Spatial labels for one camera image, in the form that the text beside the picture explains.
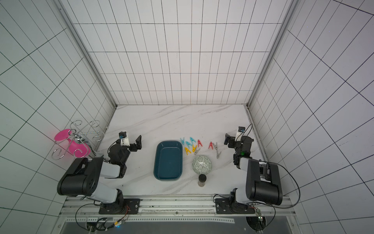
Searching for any pink wine glass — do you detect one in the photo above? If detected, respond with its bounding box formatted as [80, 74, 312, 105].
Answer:
[53, 129, 91, 160]

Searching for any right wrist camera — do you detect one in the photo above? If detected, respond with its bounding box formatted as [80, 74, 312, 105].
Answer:
[235, 126, 246, 141]

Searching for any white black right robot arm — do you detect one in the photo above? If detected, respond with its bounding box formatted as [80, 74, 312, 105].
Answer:
[214, 133, 283, 215]

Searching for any black cap spice jar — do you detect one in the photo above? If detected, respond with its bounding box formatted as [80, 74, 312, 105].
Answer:
[198, 174, 207, 187]

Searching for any silver wire glass rack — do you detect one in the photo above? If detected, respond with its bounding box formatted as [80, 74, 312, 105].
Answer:
[51, 120, 104, 160]

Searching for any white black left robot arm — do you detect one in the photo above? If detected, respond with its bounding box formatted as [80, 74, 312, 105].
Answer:
[57, 132, 142, 215]

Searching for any teal plastic storage box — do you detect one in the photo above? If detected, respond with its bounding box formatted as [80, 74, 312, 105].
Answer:
[153, 140, 183, 181]

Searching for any aluminium mounting rail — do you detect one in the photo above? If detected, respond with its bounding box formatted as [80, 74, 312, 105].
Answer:
[59, 195, 296, 223]

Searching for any green patterned ceramic bowl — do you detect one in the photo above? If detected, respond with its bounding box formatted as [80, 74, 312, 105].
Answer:
[192, 155, 212, 175]

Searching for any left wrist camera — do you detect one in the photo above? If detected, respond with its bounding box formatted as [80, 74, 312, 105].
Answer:
[119, 132, 130, 146]

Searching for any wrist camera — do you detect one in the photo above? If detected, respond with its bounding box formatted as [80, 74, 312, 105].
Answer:
[119, 132, 130, 146]
[235, 126, 246, 141]

